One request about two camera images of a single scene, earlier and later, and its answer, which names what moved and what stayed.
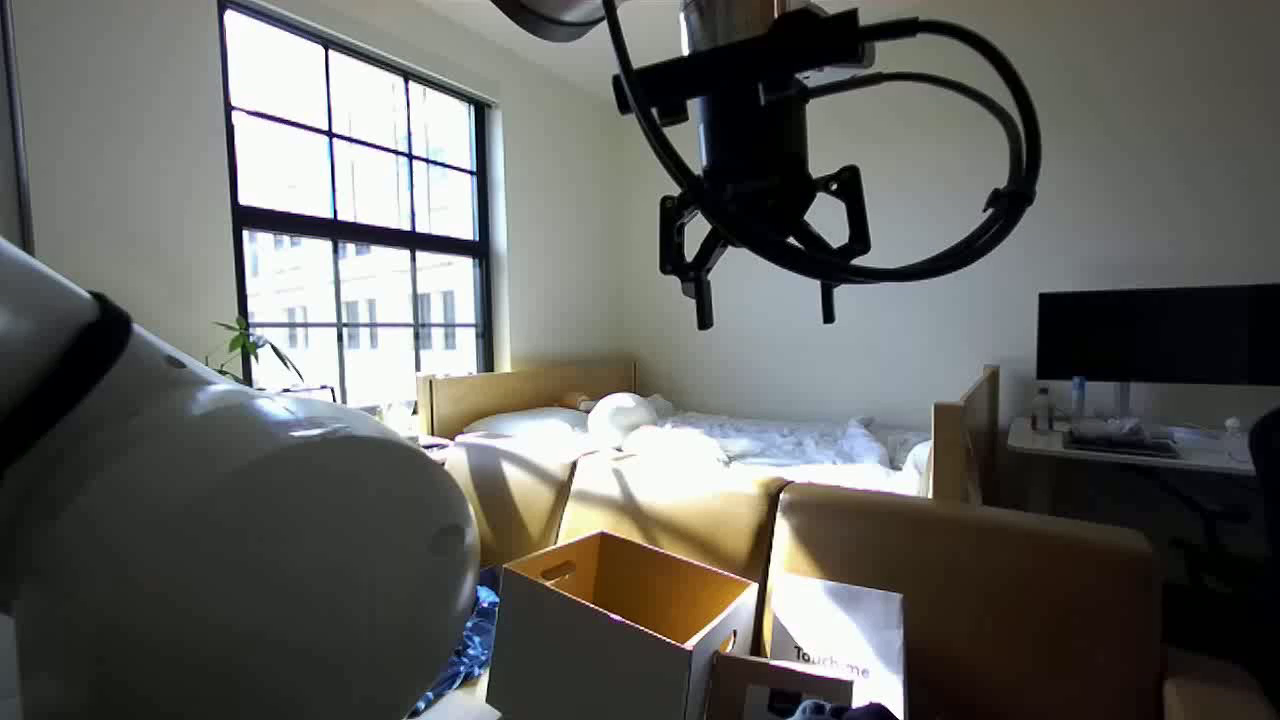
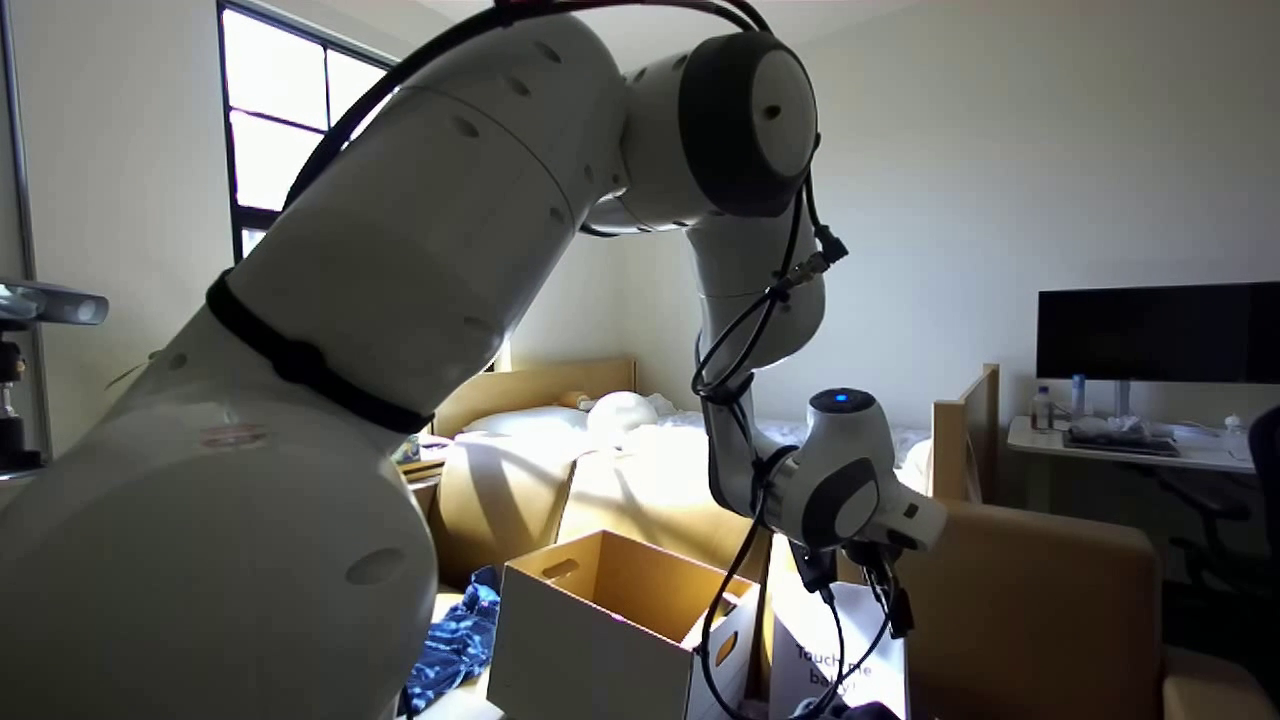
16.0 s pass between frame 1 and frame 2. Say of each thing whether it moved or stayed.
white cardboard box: stayed
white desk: stayed
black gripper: moved
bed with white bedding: stayed
